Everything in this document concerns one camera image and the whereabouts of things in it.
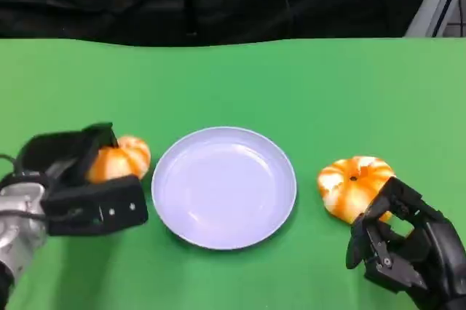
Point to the orange white toy bread roll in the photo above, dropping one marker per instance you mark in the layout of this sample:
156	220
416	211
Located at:
123	159
346	186

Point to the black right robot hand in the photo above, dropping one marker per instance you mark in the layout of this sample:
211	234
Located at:
442	252

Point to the lilac plate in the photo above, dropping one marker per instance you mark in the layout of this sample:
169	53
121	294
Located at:
224	190

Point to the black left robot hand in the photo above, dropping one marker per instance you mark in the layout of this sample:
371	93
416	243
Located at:
91	208

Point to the green table cloth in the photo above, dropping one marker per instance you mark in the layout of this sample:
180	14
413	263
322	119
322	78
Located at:
233	88

